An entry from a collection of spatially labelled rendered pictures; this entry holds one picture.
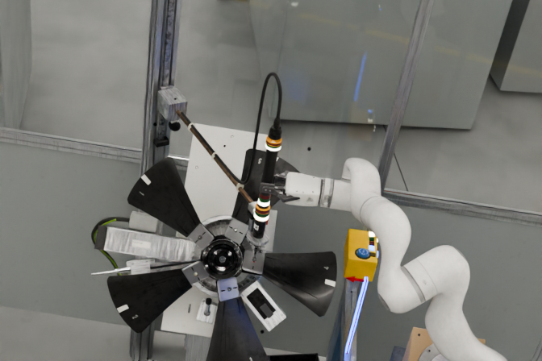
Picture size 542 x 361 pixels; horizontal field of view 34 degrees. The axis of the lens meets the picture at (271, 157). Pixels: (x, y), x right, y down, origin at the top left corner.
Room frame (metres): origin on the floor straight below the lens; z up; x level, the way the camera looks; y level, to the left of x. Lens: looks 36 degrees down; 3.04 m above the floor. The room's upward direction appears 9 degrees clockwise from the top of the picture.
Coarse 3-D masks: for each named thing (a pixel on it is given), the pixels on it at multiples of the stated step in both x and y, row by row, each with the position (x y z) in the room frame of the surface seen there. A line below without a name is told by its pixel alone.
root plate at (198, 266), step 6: (192, 264) 1.99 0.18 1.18; (198, 264) 2.00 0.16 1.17; (186, 270) 1.99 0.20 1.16; (192, 270) 1.99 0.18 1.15; (198, 270) 2.00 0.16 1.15; (204, 270) 2.01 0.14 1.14; (186, 276) 1.99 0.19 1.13; (192, 276) 2.00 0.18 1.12; (198, 276) 2.01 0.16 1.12; (204, 276) 2.02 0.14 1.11; (192, 282) 2.00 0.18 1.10
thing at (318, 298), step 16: (272, 256) 2.07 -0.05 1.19; (288, 256) 2.09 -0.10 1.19; (304, 256) 2.10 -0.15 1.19; (320, 256) 2.11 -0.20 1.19; (272, 272) 2.01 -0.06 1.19; (288, 272) 2.02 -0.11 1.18; (304, 272) 2.04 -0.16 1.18; (320, 272) 2.05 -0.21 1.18; (336, 272) 2.07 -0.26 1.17; (288, 288) 1.97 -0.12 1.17; (304, 288) 1.99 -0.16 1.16; (320, 288) 2.00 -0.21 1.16; (304, 304) 1.94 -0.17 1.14; (320, 304) 1.96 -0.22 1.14
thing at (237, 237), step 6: (234, 222) 2.13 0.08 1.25; (240, 222) 2.11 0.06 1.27; (228, 228) 2.12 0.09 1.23; (240, 228) 2.09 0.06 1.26; (246, 228) 2.08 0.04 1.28; (228, 234) 2.10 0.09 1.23; (234, 234) 2.09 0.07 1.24; (240, 234) 2.07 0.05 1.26; (234, 240) 2.07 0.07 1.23; (240, 240) 2.05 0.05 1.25
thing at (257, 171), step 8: (248, 152) 2.29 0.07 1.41; (256, 152) 2.28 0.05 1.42; (264, 152) 2.27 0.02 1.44; (248, 160) 2.27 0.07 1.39; (256, 160) 2.26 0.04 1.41; (264, 160) 2.25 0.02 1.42; (280, 160) 2.23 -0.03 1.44; (248, 168) 2.25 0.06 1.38; (256, 168) 2.24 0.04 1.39; (280, 168) 2.21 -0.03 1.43; (288, 168) 2.20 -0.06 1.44; (256, 176) 2.21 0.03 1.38; (248, 184) 2.21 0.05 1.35; (256, 184) 2.19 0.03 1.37; (248, 192) 2.18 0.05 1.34; (256, 192) 2.17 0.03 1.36; (240, 200) 2.18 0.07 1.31; (256, 200) 2.14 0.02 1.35; (272, 200) 2.13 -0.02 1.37; (240, 208) 2.15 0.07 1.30; (232, 216) 2.15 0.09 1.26; (240, 216) 2.13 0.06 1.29
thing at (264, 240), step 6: (252, 204) 2.07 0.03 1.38; (252, 210) 2.05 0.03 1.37; (252, 216) 2.05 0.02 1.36; (252, 222) 2.05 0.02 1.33; (252, 228) 2.05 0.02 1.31; (252, 234) 2.04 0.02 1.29; (264, 234) 2.05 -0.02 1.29; (252, 240) 2.01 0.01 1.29; (258, 240) 2.02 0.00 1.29; (264, 240) 2.02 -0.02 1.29
